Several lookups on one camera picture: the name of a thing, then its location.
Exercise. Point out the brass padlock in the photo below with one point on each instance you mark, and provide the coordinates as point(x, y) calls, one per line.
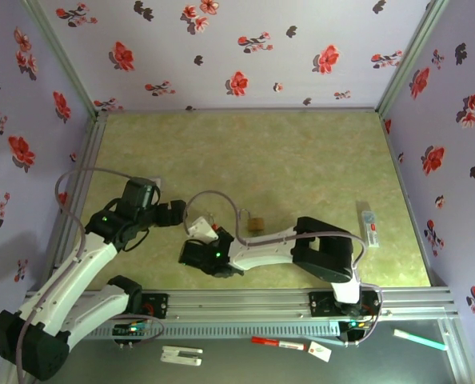
point(256, 225)

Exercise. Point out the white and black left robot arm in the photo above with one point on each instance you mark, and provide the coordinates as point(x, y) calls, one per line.
point(69, 280)

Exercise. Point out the wide aluminium mounting beam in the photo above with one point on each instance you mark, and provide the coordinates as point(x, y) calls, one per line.
point(241, 304)

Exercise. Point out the white plastic clip device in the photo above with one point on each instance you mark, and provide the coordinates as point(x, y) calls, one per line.
point(181, 356)

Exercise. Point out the red marker pen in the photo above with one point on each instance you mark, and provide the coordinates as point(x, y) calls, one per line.
point(277, 343)

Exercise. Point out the white card with red logo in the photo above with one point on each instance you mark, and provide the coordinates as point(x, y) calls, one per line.
point(319, 351)

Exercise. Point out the white and teal stick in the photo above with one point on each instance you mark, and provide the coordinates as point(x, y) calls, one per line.
point(421, 340)

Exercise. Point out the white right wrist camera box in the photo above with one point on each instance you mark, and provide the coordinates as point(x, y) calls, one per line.
point(200, 230)

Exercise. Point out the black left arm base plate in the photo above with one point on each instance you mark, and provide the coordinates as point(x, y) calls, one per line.
point(159, 306)

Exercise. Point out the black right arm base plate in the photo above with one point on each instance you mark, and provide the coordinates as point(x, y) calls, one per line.
point(319, 305)

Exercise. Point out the aluminium corner post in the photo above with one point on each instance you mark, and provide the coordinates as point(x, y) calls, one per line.
point(413, 56)
point(61, 60)

